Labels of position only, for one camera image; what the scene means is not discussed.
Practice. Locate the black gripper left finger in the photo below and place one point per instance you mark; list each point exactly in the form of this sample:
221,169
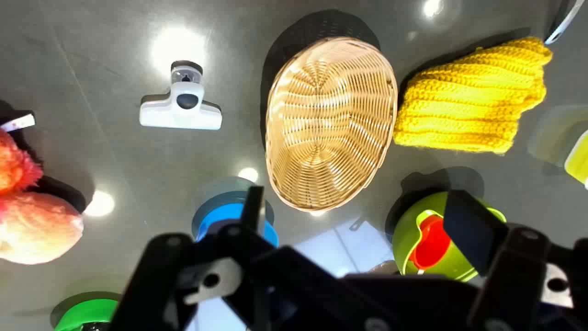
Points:
158,282

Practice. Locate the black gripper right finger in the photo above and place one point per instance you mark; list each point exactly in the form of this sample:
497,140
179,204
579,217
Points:
520,276

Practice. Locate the small blue plastic bowl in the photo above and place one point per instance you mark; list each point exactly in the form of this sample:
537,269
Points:
217,214

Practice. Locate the oval woven wicker basket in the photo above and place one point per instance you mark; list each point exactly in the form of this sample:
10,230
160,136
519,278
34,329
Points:
331,122

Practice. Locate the small green plastic bowl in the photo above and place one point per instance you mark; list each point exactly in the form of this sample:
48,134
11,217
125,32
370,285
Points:
85,313

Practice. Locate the large green mixing bowl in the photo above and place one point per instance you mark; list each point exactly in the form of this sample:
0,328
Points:
407,245

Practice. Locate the yellow plastic tray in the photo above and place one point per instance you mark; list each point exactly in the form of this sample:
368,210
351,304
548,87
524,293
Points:
579,158

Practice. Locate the peach fluffy plush ball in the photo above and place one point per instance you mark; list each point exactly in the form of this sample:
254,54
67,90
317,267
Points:
34,226

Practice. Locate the white plastic bag clip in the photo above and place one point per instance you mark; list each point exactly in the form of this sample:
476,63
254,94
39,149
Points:
181,111

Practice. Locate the folded pale paper napkin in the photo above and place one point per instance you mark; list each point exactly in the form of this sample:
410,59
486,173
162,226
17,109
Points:
350,245

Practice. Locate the yellow knitted cloth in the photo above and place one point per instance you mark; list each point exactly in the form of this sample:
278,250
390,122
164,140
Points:
471,98

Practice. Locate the orange fluffy plush toy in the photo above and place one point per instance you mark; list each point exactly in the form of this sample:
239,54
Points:
15,162

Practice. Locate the small white plastic piece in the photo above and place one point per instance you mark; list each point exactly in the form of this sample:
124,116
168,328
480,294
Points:
19,122

